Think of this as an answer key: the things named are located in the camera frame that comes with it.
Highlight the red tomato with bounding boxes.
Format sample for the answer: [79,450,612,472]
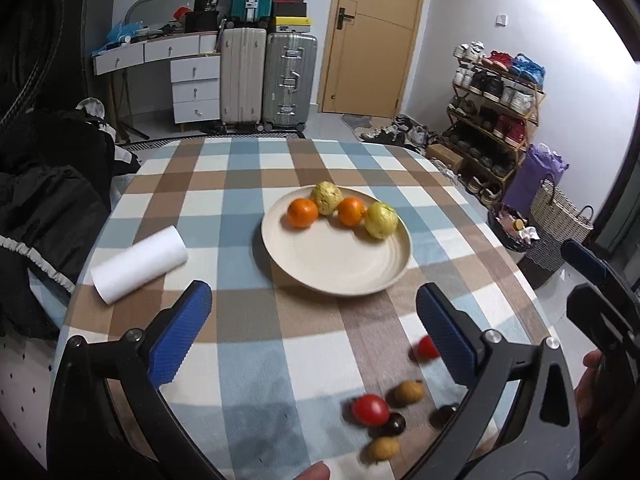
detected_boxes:
[350,394,390,427]
[414,335,440,362]

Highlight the brown kiwi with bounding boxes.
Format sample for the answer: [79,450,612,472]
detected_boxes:
[393,380,426,406]
[366,437,400,463]

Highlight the dark plum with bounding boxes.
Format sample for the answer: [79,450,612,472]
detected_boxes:
[428,403,459,431]
[375,412,407,438]

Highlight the person's right hand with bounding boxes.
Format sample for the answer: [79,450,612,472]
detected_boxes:
[574,349,603,420]

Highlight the person's left hand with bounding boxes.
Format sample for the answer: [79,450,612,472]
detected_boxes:
[294,462,331,480]

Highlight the woven basket bag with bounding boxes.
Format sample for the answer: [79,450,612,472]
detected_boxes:
[529,174,594,243]

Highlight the white paper towel roll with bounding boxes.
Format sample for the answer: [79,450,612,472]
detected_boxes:
[91,226,188,304]

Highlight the purple bag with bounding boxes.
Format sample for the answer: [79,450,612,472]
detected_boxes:
[502,143,570,216]

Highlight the plaid tablecloth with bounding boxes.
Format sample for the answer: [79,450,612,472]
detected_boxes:
[61,139,550,479]

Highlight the yellow pear right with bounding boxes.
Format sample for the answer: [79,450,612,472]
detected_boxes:
[363,202,399,240]

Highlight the yellow pear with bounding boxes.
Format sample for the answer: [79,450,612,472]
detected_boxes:
[310,181,343,217]
[363,202,399,240]

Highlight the beige round plate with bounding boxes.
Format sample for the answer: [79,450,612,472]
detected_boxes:
[260,185,412,297]

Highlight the orange right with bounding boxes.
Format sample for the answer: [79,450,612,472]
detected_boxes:
[336,196,367,228]

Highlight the orange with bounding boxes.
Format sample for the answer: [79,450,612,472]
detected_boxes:
[286,198,319,229]
[336,196,367,228]

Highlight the wooden shoe rack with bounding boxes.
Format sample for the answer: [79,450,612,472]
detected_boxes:
[439,41,546,208]

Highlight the cardboard box on floor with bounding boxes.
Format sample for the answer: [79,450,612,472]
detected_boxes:
[426,144,464,172]

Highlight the orange left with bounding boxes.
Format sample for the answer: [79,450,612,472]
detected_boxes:
[286,198,319,229]

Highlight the yellow pear rear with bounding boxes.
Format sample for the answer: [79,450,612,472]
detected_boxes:
[310,181,343,217]

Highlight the black clothes pile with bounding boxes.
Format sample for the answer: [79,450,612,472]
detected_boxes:
[1,98,140,340]

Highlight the silver suitcase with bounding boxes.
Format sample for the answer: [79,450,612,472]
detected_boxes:
[262,32,318,132]

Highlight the white drawer desk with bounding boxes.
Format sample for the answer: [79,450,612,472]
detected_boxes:
[93,32,221,126]

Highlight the beige suitcase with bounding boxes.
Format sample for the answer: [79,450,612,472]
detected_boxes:
[220,27,267,125]

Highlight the wooden door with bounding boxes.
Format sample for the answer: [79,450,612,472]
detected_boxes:
[318,0,423,118]

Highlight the stacked shoe boxes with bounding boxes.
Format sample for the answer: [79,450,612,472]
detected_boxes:
[270,0,311,34]

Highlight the dark grey refrigerator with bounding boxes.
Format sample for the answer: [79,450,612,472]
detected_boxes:
[80,0,114,104]

